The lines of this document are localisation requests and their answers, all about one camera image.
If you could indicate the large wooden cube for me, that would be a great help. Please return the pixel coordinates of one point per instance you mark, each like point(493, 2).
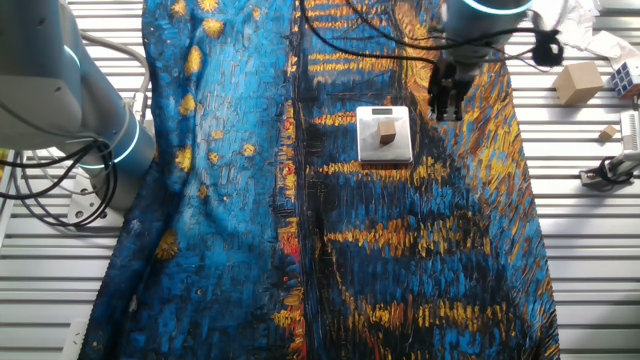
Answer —
point(577, 85)

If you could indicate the tiny wooden block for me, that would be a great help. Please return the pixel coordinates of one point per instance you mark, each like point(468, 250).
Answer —
point(608, 133)

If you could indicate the silver digital scale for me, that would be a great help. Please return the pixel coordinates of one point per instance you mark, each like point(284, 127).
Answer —
point(385, 152)

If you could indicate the rubik's cube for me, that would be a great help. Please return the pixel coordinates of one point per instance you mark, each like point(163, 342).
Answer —
point(627, 79)

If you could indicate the crumpled white paper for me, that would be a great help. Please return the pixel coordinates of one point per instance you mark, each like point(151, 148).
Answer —
point(575, 22)

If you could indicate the silver metal clamp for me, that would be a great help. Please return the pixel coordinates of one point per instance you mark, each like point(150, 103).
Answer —
point(625, 162)

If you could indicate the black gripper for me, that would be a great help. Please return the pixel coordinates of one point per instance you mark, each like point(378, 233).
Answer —
point(447, 80)

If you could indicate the starry night print tablecloth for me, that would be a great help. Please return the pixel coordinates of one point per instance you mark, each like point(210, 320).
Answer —
point(240, 200)

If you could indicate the small wooden cube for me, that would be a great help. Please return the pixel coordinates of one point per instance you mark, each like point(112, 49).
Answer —
point(386, 134)

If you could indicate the white ribbed device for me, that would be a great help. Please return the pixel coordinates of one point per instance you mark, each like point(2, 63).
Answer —
point(631, 130)

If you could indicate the white plastic piece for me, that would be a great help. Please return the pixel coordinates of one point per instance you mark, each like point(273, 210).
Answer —
point(74, 340)

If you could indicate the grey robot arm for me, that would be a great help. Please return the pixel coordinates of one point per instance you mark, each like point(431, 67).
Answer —
point(40, 75)

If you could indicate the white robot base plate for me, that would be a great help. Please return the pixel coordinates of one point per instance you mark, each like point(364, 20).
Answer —
point(82, 207)

